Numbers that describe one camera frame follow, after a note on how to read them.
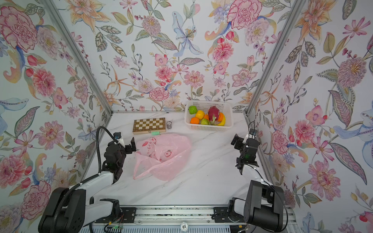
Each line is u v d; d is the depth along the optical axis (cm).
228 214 73
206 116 110
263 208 42
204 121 107
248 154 67
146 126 110
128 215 73
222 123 110
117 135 73
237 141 80
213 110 104
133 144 81
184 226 66
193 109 110
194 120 110
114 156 66
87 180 52
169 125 108
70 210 42
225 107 116
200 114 111
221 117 110
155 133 107
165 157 95
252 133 72
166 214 76
